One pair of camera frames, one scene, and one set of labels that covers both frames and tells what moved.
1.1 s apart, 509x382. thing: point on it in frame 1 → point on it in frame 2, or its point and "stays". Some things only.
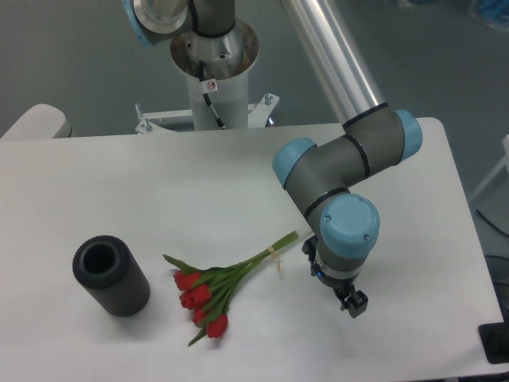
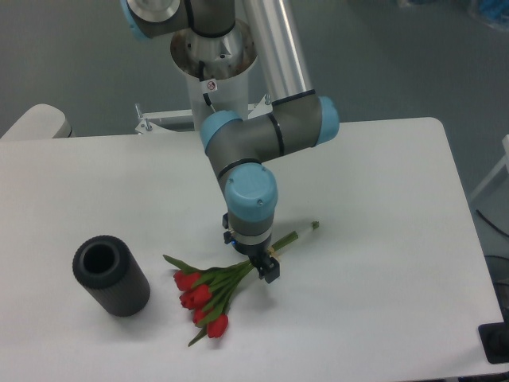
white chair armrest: (40, 122) stays
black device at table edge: (495, 340) stays
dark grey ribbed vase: (106, 267) stays
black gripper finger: (356, 303) → (273, 271)
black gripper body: (341, 286) → (258, 251)
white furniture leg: (505, 162) stays
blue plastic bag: (495, 13) stays
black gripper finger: (347, 304) → (262, 273)
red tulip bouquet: (205, 292) stays
